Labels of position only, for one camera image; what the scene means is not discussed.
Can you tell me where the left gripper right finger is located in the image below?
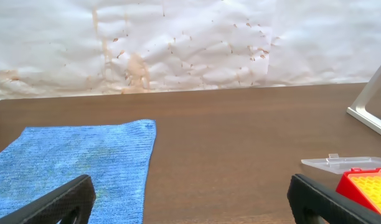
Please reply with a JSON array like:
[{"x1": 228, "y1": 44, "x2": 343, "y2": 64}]
[{"x1": 286, "y1": 173, "x2": 381, "y2": 224}]

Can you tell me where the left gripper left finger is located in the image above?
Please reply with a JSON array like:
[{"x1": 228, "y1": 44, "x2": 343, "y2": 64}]
[{"x1": 0, "y1": 174, "x2": 96, "y2": 224}]

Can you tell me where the red and yellow tip box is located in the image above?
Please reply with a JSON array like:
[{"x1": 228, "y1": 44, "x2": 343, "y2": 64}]
[{"x1": 301, "y1": 153, "x2": 381, "y2": 218}]

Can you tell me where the blue cloth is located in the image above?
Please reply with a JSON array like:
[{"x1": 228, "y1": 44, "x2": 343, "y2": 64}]
[{"x1": 0, "y1": 119, "x2": 158, "y2": 224}]

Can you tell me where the white and blue stand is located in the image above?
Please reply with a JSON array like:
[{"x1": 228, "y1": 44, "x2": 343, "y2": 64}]
[{"x1": 346, "y1": 52, "x2": 381, "y2": 141}]

